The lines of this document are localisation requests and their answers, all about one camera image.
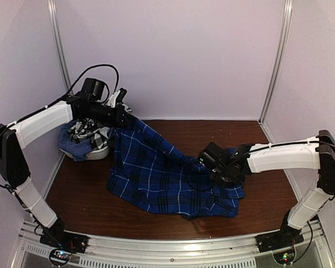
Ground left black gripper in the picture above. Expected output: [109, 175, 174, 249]
[83, 101, 134, 127]

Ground blue plaid long sleeve shirt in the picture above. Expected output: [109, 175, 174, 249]
[107, 119, 245, 219]

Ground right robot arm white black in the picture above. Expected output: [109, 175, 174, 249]
[198, 130, 335, 247]

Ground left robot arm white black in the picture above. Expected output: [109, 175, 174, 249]
[0, 78, 133, 248]

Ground black white patterned shirt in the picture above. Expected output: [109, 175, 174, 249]
[68, 102, 135, 151]

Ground white laundry basket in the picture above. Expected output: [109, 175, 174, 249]
[60, 146, 110, 162]

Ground small blue check shirt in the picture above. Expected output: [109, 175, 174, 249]
[58, 119, 113, 154]

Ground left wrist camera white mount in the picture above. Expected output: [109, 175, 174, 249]
[105, 88, 127, 108]

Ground left black cable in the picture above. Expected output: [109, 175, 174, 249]
[64, 64, 121, 98]

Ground front aluminium rail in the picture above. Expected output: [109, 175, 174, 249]
[9, 220, 335, 267]

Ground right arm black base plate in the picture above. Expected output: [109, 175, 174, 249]
[256, 230, 304, 253]

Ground left aluminium corner post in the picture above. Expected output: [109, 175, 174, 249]
[47, 0, 74, 95]

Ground aluminium corner post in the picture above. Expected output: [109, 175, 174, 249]
[258, 0, 294, 125]
[47, 0, 74, 95]

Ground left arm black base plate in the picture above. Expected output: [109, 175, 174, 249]
[40, 230, 88, 253]

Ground right aluminium corner post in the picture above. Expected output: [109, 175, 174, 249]
[258, 0, 294, 125]

